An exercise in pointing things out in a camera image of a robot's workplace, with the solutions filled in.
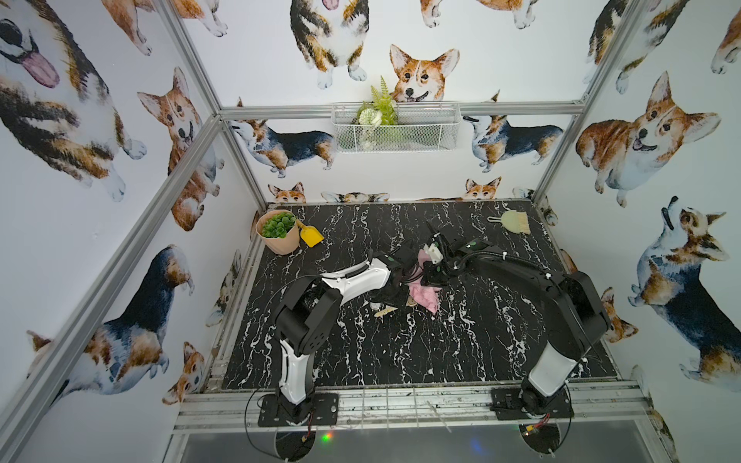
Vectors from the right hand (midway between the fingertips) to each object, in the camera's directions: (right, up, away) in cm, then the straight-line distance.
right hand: (419, 281), depth 87 cm
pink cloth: (+1, -4, -3) cm, 5 cm away
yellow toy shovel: (-40, +14, +24) cm, 48 cm away
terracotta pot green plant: (-45, +15, +8) cm, 48 cm away
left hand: (-6, -6, +4) cm, 10 cm away
